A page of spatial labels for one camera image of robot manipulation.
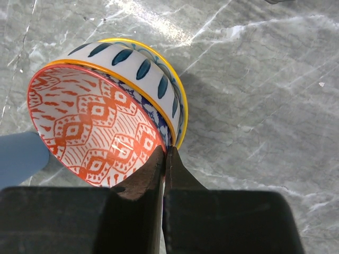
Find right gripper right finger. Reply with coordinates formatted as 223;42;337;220
162;147;304;253

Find cream bowl under red bowl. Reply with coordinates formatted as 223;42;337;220
100;38;189;149

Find white bowl blue dashes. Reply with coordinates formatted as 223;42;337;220
47;42;181;145

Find red patterned bowl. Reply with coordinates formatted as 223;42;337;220
27;64;167;187

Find blue upright plastic cup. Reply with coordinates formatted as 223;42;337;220
1;132;50;189

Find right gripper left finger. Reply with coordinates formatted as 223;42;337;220
1;147;166;253

